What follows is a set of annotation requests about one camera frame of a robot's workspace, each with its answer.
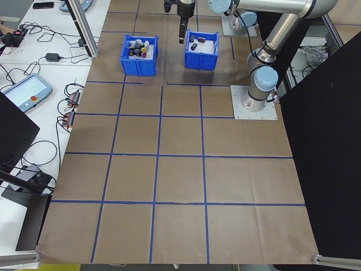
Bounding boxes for blue plastic storage bin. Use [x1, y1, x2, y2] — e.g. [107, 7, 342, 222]
[184, 29, 220, 71]
[120, 34, 159, 77]

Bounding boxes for black box red button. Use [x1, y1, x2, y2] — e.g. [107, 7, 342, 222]
[3, 27, 28, 48]

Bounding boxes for small dark batteries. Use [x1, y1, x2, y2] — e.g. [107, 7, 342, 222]
[188, 39, 217, 54]

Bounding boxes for pile of push-button switches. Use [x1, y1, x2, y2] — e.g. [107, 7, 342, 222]
[124, 42, 155, 60]

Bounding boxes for grey-blue teach pendant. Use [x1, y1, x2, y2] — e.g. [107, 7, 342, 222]
[0, 72, 54, 113]
[59, 0, 95, 12]

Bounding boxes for black monitor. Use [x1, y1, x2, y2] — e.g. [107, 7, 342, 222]
[0, 91, 41, 177]

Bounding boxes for black monitor stand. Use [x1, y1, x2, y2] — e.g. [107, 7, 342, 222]
[0, 162, 57, 209]

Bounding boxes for black side panel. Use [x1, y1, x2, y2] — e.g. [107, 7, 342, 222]
[15, 194, 53, 252]

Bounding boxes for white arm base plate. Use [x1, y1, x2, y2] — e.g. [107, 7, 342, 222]
[221, 15, 259, 37]
[230, 85, 279, 121]

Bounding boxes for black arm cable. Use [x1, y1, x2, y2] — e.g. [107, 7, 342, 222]
[224, 8, 271, 57]

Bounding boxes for aluminium upright post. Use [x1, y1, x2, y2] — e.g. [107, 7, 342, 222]
[62, 0, 100, 59]

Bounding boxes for black orange cable connector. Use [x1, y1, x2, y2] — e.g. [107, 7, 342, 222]
[60, 110, 77, 131]
[65, 89, 82, 108]

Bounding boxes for metal V-shaped frame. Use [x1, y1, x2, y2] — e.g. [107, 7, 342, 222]
[284, 14, 346, 91]

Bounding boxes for black frame cover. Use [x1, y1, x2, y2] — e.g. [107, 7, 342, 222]
[278, 35, 361, 271]

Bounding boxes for aluminium frame profile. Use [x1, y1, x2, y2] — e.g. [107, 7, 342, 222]
[0, 252, 42, 268]
[311, 253, 361, 266]

